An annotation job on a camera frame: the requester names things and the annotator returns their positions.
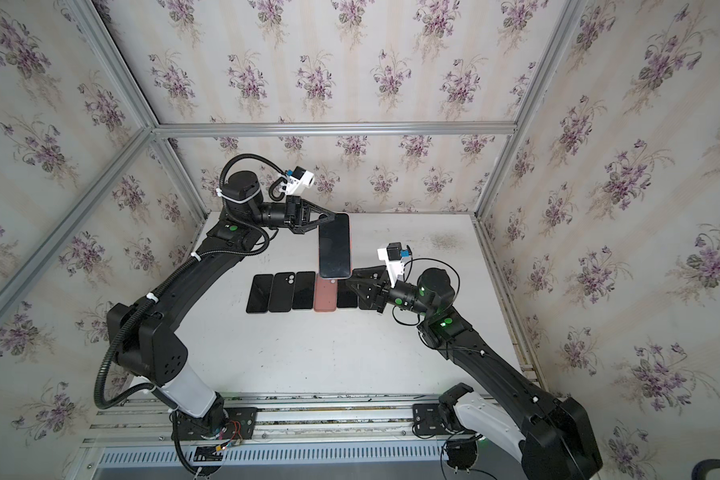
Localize aluminium frame cage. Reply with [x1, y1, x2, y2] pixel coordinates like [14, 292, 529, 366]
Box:
[0, 0, 601, 352]

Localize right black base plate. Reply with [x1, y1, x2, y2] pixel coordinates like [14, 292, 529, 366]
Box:
[412, 403, 455, 439]

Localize pink phone case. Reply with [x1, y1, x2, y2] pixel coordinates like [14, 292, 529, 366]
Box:
[313, 276, 338, 313]

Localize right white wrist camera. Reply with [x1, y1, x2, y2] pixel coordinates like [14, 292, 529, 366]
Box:
[377, 242, 412, 287]

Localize black phone case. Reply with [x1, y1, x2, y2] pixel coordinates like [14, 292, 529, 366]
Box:
[268, 272, 296, 313]

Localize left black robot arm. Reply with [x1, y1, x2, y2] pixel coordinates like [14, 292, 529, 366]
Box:
[93, 167, 335, 419]

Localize white vented grille strip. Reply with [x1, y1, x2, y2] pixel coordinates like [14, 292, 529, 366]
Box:
[98, 440, 448, 469]

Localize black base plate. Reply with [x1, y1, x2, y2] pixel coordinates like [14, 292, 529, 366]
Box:
[412, 403, 455, 439]
[169, 407, 258, 442]

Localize aluminium rail base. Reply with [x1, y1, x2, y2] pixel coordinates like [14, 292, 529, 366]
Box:
[80, 392, 583, 448]

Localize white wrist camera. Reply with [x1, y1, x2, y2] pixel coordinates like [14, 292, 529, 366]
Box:
[377, 242, 412, 287]
[283, 166, 315, 196]

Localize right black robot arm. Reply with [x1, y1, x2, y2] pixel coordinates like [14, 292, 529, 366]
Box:
[347, 266, 603, 479]

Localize pink-cased phone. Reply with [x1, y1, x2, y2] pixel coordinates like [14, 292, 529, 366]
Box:
[318, 213, 352, 280]
[292, 271, 316, 310]

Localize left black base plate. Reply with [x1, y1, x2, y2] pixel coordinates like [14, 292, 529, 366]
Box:
[169, 407, 258, 442]

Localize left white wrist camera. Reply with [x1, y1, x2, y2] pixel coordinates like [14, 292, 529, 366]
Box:
[283, 166, 315, 196]

